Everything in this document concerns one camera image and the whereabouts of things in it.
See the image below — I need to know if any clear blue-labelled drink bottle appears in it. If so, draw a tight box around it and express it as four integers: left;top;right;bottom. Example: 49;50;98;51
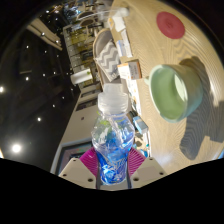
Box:
90;83;136;186

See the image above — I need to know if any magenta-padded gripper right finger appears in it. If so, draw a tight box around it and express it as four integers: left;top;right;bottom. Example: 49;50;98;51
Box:
126;146;168;188

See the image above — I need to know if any grey curved sofa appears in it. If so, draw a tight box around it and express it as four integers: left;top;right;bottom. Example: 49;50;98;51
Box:
92;28;129;94

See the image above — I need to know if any clear plastic cup with straw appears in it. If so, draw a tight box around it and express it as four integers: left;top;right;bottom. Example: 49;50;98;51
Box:
96;6;130;23

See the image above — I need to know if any group of ceiling spotlights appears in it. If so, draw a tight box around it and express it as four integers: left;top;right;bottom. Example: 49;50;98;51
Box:
0;9;68;154

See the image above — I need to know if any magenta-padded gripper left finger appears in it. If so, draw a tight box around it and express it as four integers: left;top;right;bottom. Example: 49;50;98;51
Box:
58;146;100;189

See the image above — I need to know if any blue and white card box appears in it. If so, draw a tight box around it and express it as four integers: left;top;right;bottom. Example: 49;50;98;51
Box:
132;115;149;135

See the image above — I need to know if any group of dining chairs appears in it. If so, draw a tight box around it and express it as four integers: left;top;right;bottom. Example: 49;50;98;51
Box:
66;0;104;28

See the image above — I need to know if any flat round red coaster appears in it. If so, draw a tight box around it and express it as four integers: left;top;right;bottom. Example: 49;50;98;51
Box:
156;11;186;40

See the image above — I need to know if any pale green ceramic mug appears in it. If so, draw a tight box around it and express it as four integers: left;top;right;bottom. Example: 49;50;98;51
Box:
143;63;204;124

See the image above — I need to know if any white rectangular box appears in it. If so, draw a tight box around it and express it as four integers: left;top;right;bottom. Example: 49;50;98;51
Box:
117;59;143;81

